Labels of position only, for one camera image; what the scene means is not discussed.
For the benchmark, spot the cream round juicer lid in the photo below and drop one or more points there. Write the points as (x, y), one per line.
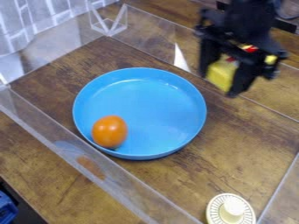
(230, 209)

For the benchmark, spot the blue object at corner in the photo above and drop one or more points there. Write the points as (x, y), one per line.
(8, 209)

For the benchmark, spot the blue round tray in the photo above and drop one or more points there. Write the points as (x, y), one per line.
(160, 105)

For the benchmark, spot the clear acrylic enclosure wall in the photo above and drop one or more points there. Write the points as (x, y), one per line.
(244, 154)

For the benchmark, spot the grey checked curtain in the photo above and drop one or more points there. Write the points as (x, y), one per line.
(27, 17)

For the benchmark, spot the orange tomato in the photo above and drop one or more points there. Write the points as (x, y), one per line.
(109, 131)

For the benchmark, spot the yellow butter brick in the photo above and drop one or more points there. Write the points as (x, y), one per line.
(222, 70)

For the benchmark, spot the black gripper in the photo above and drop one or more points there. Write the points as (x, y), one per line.
(244, 23)

